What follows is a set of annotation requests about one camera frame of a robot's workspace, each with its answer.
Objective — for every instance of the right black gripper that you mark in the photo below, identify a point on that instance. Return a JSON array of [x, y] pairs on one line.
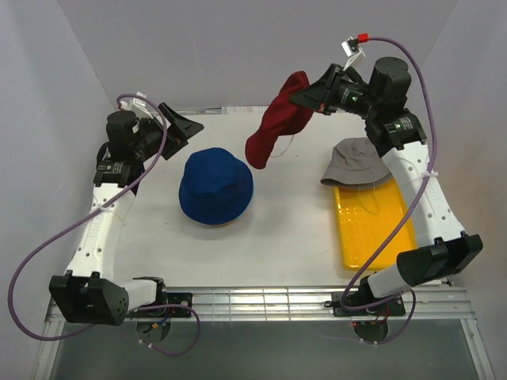
[[314, 95]]

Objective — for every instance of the aluminium front rail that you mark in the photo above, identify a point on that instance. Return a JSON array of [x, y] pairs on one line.
[[222, 304]]

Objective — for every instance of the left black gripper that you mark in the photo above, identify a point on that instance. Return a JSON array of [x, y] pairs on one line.
[[178, 131]]

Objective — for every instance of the blue bucket hat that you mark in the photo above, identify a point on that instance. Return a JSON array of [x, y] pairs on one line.
[[212, 180]]

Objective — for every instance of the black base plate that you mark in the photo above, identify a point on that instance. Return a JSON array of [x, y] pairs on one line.
[[177, 301], [356, 306]]

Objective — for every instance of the yellow plastic tray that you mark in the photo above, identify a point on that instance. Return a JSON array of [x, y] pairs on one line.
[[365, 218]]

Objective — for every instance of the wooden hat stand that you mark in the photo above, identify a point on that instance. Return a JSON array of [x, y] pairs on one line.
[[222, 224]]

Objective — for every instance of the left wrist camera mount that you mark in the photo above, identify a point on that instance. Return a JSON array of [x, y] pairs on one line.
[[134, 104]]

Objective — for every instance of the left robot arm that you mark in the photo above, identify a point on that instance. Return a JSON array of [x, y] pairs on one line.
[[86, 292]]

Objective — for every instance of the dark red hat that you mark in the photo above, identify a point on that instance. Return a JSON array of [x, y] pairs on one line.
[[281, 118]]

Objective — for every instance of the teal bucket hat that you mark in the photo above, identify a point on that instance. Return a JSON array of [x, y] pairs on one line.
[[243, 201]]

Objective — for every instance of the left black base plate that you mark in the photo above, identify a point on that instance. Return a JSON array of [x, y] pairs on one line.
[[177, 301]]

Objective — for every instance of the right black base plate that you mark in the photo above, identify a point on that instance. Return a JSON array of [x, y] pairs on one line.
[[356, 306]]

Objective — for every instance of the papers at back edge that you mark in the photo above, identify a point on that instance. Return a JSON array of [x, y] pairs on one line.
[[244, 110]]

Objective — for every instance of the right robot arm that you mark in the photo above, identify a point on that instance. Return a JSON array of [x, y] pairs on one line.
[[444, 248]]

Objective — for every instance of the grey cap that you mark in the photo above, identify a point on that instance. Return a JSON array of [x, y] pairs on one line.
[[355, 164]]

